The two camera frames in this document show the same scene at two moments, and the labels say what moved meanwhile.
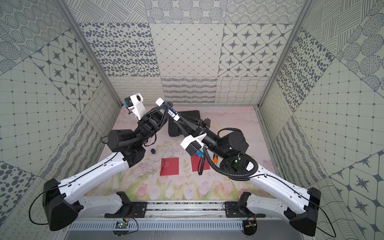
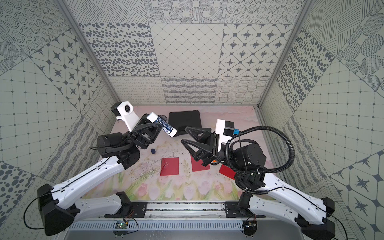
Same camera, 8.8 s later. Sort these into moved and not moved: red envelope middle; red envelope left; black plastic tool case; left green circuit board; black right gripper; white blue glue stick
Moved: black right gripper; white blue glue stick
Not moved: red envelope left; red envelope middle; left green circuit board; black plastic tool case
